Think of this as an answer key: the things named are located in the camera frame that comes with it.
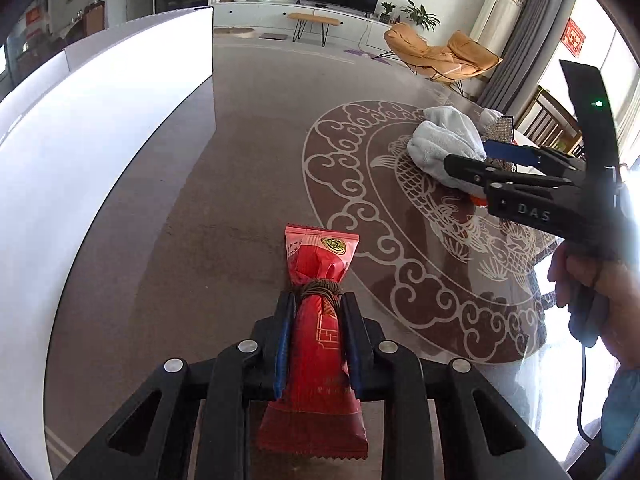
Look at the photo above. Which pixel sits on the grey curtain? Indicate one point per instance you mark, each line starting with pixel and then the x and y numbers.
pixel 528 51

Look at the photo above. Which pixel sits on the green potted plant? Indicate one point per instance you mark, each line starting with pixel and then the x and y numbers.
pixel 418 16

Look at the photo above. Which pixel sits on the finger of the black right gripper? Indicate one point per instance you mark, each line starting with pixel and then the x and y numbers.
pixel 546 203
pixel 542 159

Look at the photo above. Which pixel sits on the red snack packet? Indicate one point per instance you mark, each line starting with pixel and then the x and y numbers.
pixel 318 414

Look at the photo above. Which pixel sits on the orange lounge chair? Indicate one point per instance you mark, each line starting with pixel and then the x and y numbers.
pixel 462 58

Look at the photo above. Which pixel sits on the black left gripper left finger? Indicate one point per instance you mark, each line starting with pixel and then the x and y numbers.
pixel 190 420

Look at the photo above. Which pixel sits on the white storage bin wall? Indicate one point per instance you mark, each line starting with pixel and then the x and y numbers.
pixel 59 161

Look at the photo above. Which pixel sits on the white standing air conditioner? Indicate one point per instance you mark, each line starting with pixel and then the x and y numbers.
pixel 495 23

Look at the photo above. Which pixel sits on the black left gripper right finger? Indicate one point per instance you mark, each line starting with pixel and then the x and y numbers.
pixel 435 410

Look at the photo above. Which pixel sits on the white tv cabinet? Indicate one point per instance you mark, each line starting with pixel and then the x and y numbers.
pixel 279 16

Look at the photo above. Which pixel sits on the wooden dining chair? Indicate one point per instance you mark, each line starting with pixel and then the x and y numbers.
pixel 547 123

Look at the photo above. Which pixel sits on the person's right hand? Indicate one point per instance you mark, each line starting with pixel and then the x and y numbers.
pixel 614 280

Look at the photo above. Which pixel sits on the white knit glove orange cuff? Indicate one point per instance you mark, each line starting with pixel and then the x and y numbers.
pixel 444 130

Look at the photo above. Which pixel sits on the small wooden bench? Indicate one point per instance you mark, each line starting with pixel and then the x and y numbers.
pixel 305 21

